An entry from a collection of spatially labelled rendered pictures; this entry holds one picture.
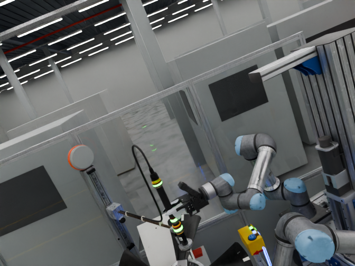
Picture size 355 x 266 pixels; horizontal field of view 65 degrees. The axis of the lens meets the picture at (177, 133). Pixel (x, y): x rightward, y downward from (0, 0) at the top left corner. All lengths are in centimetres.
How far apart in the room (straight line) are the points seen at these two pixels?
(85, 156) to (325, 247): 136
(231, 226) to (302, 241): 122
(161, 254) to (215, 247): 68
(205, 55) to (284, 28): 147
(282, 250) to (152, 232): 82
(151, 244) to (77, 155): 71
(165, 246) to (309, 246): 93
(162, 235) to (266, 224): 95
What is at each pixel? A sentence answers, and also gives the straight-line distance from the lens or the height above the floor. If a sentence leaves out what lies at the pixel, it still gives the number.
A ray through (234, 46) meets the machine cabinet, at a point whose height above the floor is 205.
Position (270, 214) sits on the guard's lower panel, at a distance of 241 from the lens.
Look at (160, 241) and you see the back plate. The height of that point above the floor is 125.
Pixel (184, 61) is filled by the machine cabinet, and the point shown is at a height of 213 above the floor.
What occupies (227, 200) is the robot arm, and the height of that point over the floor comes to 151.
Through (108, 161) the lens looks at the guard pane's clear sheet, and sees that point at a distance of 199.
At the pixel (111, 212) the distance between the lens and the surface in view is 185.
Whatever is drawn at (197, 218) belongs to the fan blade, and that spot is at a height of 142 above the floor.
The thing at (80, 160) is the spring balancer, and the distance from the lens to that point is 183.
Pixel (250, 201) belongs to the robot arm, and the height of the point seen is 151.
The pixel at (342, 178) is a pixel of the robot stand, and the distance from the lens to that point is 168.
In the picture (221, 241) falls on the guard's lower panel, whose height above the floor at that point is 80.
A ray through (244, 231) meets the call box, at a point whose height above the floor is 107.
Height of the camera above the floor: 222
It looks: 14 degrees down
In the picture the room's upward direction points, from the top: 23 degrees counter-clockwise
